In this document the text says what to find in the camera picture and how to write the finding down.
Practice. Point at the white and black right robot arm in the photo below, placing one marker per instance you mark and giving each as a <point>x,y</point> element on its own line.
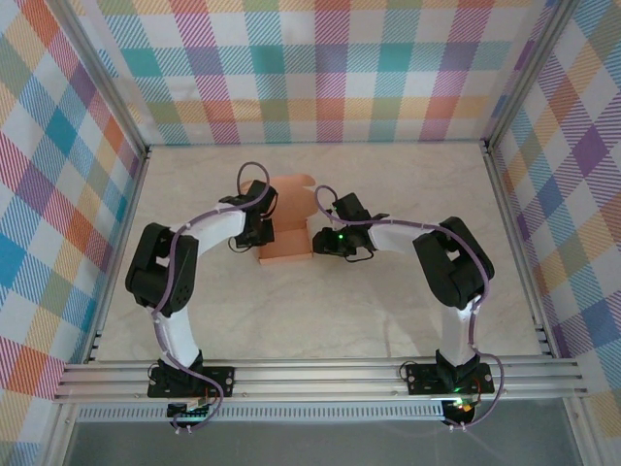
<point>393,238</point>

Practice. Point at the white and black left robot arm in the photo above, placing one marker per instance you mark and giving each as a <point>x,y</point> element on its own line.
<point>213,233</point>

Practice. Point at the salmon pink paper box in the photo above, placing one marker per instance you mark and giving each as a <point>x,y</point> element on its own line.
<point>286,247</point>

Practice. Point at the aluminium mounting rail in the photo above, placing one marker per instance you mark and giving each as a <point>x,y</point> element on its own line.
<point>315,383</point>

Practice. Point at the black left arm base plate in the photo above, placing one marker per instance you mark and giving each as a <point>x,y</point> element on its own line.
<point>223,376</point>

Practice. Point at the aluminium side rail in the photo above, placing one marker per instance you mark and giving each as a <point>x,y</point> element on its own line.
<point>119,252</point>
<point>514,242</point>

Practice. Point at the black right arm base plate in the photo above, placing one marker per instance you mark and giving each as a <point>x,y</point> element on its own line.
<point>422,376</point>

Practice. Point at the aluminium frame post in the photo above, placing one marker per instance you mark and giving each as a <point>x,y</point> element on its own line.
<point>529,77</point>
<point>102,77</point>

